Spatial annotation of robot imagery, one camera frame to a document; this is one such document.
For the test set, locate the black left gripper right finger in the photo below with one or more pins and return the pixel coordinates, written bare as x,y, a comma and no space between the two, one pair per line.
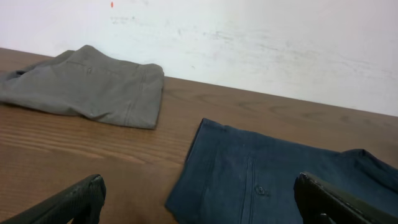
320,202

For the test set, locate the dark blue shorts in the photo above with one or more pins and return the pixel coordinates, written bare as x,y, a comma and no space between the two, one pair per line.
237,176

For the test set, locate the folded grey shorts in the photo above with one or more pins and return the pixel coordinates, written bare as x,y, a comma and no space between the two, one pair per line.
86,82

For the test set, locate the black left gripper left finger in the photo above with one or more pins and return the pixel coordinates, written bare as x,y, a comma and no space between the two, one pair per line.
80,203

